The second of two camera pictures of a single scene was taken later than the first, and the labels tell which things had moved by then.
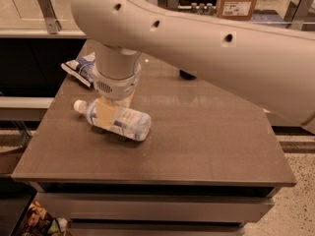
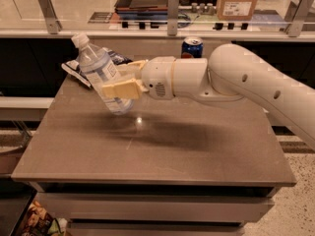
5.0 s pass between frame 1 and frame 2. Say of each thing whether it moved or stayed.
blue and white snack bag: stayed
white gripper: moved
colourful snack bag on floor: stayed
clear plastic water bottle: moved
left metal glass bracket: stayed
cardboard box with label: stayed
